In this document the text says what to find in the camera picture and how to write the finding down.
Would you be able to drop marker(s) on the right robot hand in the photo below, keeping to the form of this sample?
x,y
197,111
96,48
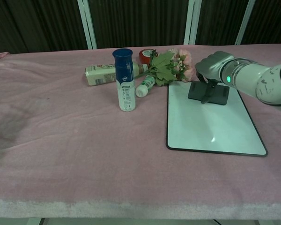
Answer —
x,y
212,66

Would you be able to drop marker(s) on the white board with black frame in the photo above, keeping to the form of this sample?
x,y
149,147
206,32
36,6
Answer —
x,y
213,122

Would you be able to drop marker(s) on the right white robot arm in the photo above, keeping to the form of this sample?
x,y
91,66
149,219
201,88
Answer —
x,y
257,78

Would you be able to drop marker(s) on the blue capped white bottle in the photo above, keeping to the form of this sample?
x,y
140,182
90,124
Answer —
x,y
124,79

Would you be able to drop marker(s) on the pink artificial flower bouquet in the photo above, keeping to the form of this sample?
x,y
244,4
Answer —
x,y
172,65

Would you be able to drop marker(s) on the red ketchup bottle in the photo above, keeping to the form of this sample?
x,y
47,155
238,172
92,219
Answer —
x,y
145,55

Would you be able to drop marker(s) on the grey board eraser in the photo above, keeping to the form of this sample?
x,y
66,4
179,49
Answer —
x,y
208,93

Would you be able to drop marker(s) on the white metal post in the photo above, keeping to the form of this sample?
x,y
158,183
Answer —
x,y
244,22
192,22
87,23

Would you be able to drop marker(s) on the pink velvet tablecloth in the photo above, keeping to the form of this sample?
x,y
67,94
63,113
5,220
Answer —
x,y
121,131

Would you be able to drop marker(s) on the small green white bottle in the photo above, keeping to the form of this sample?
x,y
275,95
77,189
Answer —
x,y
145,85

